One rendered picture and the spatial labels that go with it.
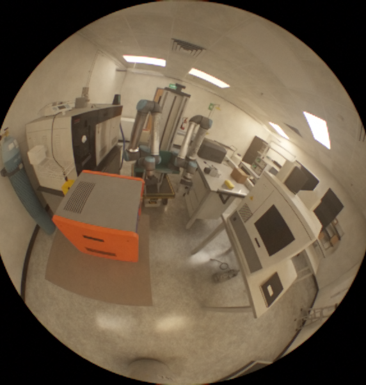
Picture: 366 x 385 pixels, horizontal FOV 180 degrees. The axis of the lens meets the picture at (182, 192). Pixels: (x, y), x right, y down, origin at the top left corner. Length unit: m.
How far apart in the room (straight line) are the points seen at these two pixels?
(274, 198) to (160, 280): 1.44
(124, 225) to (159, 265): 1.18
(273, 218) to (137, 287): 0.93
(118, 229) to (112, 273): 0.45
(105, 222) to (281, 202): 0.89
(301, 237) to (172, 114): 1.71
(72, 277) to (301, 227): 1.36
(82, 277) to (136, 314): 0.85
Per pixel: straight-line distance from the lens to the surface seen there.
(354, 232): 5.63
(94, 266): 0.90
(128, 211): 0.52
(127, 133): 4.30
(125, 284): 0.84
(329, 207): 2.75
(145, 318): 1.59
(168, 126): 1.64
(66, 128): 0.97
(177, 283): 1.62
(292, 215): 0.73
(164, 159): 1.73
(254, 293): 1.00
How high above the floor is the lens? 1.55
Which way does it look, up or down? 38 degrees down
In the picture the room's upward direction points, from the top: 24 degrees clockwise
